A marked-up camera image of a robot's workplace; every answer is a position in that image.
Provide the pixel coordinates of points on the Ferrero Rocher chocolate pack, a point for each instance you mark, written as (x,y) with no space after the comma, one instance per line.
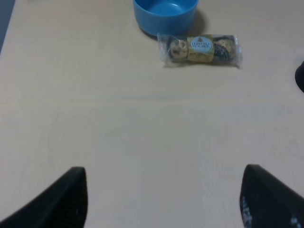
(200,49)

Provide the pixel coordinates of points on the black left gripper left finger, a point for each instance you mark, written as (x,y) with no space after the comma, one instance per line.
(64,204)

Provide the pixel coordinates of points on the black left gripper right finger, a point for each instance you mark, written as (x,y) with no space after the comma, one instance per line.
(266,202)

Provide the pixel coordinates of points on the blue plastic bowl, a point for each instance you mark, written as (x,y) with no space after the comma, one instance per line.
(172,17)

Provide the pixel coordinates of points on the black jar with white label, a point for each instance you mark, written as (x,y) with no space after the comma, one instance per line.
(299,77)

